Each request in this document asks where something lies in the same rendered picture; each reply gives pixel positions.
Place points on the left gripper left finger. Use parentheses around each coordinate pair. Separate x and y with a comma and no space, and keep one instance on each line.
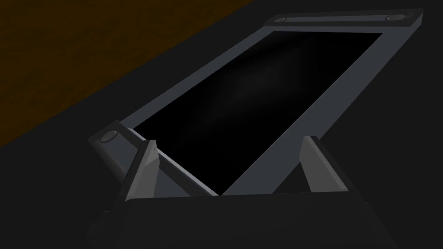
(142,173)

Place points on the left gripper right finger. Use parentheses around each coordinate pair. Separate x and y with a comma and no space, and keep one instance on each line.
(320,169)

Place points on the grey frame black panel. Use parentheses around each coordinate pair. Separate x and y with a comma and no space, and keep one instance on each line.
(242,103)

